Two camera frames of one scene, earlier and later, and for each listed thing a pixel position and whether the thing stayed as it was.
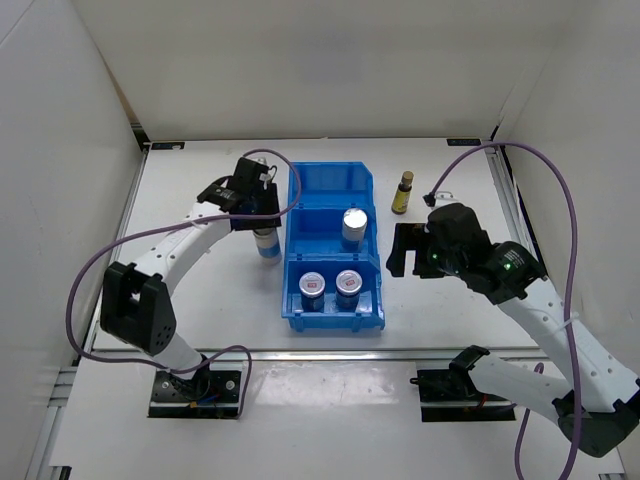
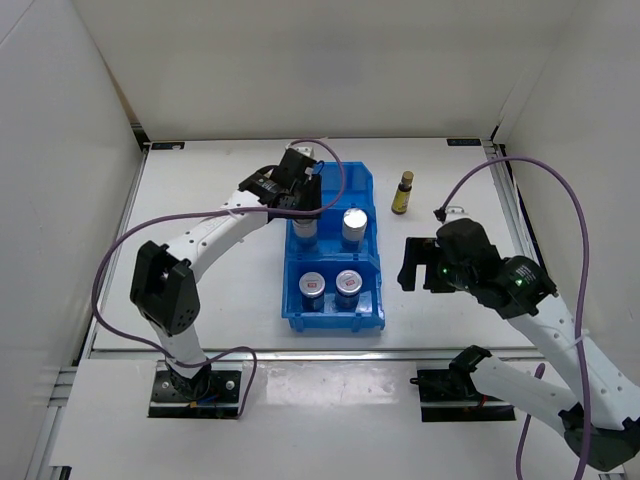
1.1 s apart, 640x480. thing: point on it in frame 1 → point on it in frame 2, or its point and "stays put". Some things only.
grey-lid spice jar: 348,288 stays put
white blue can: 268,246 → 305,234
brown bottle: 402,193 stays put
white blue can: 354,225 stays put
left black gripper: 268,195 → 313,193
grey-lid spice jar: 312,287 stays put
